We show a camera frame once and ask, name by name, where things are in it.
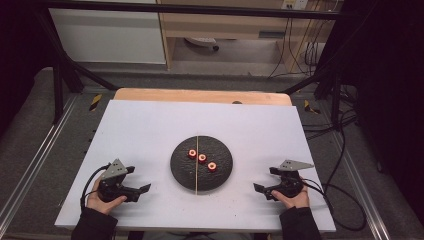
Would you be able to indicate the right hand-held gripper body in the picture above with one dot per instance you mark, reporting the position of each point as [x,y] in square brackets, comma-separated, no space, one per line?
[290,181]

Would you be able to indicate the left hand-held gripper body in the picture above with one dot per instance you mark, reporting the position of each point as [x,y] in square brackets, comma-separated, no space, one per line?
[113,171]

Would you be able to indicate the black round plate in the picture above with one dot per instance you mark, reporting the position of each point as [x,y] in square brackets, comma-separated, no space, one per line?
[218,176]

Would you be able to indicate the thin wooden skewer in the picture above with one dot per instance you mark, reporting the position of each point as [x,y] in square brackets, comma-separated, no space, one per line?
[196,176]

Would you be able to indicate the person's right hand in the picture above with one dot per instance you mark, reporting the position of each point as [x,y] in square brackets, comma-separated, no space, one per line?
[295,201]

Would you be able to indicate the person's left hand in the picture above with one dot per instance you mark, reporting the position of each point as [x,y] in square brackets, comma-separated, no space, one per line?
[100,205]

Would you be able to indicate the white board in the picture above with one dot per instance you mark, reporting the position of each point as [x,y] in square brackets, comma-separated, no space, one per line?
[146,133]

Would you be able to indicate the yellow black hazard tape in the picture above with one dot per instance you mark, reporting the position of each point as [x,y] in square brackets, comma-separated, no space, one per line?
[310,107]
[95,102]

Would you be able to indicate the wooden table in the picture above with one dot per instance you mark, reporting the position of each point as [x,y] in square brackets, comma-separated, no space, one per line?
[200,96]

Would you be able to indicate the white cabinet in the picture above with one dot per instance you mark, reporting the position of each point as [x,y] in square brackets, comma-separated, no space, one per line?
[106,36]

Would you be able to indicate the black curtain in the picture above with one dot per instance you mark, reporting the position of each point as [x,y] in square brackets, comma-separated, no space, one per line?
[20,50]
[390,83]

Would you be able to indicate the white chair base with caster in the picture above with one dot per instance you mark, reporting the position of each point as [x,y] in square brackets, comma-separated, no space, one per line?
[201,41]

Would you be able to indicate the light wooden desk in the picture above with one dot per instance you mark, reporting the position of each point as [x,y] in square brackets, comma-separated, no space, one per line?
[226,23]

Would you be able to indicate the aluminium floor rail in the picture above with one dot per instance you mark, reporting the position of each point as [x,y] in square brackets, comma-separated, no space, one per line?
[360,186]
[40,156]

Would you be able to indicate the white wall socket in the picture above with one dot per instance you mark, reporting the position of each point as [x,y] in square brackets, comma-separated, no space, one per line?
[295,4]

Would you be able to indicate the black metal frame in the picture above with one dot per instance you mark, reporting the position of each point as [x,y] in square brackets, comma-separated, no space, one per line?
[186,9]

